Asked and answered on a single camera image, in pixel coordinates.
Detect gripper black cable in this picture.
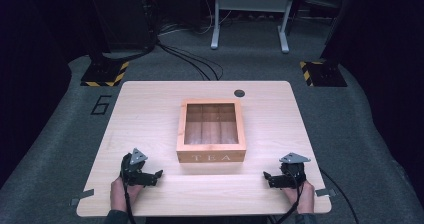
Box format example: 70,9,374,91
275,165,306,224
122,170,138,224

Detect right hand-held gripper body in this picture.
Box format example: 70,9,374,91
278,152,312,189

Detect wooden tea box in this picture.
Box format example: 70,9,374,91
175,98,248,164

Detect dark equipment stand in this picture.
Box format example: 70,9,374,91
84,0,158,62

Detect black yellow striped base plate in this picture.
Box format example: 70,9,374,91
298,60,349,88
80,60,130,88

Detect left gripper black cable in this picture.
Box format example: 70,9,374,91
122,170,138,224

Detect person's left hand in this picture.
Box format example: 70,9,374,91
110,176,144,214

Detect black floor cable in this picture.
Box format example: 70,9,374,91
319,166,362,224

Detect black floor cables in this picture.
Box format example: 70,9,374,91
155,15,225,82

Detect person's right hand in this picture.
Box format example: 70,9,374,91
282,179,316,215

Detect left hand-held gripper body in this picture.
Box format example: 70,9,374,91
120,147,150,187

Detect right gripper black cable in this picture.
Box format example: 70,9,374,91
275,165,306,224

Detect white metal desk frame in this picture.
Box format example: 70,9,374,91
210,0,298,54

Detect grey tape strip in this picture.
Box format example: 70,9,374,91
70,188,96,207
314,187,337,198

